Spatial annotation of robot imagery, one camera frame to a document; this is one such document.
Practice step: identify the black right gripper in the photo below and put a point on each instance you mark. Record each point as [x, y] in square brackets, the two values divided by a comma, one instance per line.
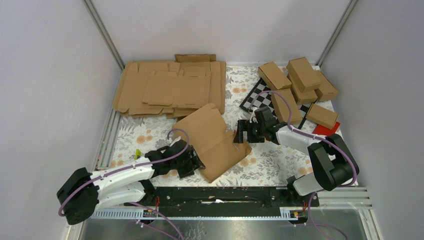
[243, 125]

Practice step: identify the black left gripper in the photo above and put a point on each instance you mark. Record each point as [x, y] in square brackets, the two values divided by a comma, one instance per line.
[193, 163]

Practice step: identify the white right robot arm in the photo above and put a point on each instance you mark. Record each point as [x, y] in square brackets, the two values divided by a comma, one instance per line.
[332, 162]

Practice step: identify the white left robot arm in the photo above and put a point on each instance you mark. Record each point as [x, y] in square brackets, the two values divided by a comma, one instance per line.
[86, 192]

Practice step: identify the folded cardboard box on chessboard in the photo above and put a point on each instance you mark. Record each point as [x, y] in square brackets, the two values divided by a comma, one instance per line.
[281, 109]

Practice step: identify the folded cardboard box lower stack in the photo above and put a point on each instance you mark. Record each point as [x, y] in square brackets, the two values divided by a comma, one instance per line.
[302, 98]

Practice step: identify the folded cardboard box stack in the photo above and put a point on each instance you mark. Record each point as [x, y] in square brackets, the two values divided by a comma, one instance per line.
[302, 98]
[303, 75]

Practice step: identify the folded cardboard box top stack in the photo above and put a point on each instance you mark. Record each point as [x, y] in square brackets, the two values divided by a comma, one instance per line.
[303, 75]

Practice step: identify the black and white chessboard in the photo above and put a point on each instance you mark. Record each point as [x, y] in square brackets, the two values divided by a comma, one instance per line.
[265, 100]

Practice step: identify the floral patterned table mat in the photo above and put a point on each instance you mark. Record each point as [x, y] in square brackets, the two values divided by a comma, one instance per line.
[268, 164]

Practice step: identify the yellow green small object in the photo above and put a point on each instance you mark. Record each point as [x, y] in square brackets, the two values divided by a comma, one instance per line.
[137, 154]

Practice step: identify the stack of flat cardboard blanks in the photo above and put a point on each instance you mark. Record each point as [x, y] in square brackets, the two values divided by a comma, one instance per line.
[175, 88]

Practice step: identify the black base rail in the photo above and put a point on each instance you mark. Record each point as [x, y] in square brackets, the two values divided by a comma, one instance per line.
[265, 196]

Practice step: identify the right aluminium corner post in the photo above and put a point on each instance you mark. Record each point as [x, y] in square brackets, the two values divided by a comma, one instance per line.
[338, 29]

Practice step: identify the aluminium corner post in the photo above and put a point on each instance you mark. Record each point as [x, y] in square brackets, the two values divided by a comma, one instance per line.
[338, 29]
[101, 27]

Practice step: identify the slotted metal cable duct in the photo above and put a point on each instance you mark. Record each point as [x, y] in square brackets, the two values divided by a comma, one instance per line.
[211, 212]

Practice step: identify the left aluminium corner post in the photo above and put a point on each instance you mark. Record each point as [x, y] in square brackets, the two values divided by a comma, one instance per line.
[101, 27]

